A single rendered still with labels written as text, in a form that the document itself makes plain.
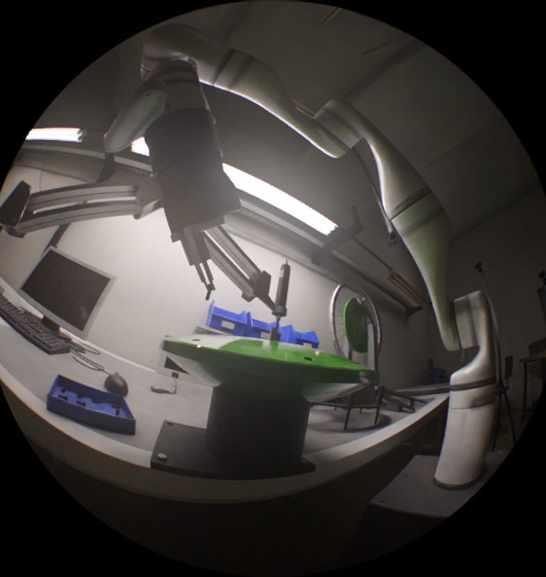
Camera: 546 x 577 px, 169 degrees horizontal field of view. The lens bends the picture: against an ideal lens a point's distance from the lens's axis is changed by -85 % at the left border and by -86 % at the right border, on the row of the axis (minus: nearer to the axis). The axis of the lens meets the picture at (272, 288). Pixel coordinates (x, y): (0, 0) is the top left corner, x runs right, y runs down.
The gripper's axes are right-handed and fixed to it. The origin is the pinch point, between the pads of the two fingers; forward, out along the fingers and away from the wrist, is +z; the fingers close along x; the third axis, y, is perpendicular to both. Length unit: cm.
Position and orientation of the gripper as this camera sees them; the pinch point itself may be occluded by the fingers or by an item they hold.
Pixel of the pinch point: (210, 289)
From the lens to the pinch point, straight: 18.6
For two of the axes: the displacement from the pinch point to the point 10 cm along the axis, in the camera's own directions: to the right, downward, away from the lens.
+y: 3.7, -4.6, 8.1
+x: -8.9, 0.7, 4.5
